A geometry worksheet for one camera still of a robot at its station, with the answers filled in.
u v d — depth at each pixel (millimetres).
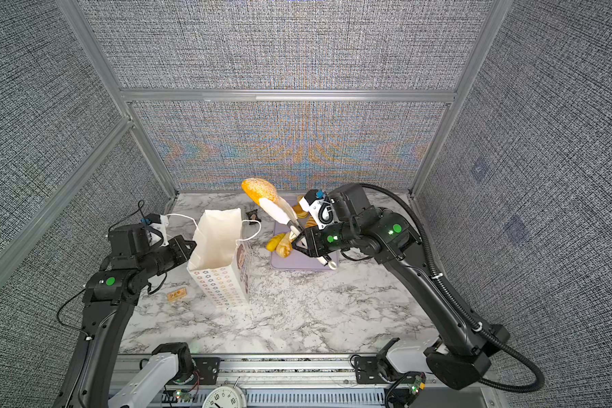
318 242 529
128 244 502
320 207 543
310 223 541
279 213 609
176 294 876
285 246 947
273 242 947
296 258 970
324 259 565
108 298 439
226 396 664
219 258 938
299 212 569
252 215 1087
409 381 710
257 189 605
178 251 609
